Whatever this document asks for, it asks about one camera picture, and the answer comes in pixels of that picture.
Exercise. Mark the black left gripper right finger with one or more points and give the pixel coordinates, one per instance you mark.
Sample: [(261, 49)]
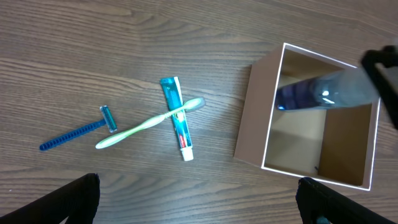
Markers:
[(318, 203)]

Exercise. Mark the blue disposable razor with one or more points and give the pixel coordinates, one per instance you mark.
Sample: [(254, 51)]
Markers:
[(107, 120)]

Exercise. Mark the purple soap pump bottle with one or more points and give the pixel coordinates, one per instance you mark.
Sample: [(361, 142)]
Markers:
[(340, 89)]

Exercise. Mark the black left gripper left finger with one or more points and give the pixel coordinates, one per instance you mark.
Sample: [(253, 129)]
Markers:
[(76, 202)]

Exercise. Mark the green white toothbrush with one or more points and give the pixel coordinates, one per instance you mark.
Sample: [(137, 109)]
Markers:
[(193, 104)]

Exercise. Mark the white cardboard box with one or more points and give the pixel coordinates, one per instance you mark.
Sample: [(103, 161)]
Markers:
[(335, 146)]

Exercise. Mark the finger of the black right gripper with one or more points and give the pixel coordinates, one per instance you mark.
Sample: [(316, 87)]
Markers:
[(387, 56)]

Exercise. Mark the teal toothpaste tube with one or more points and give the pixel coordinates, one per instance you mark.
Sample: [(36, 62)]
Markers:
[(173, 96)]

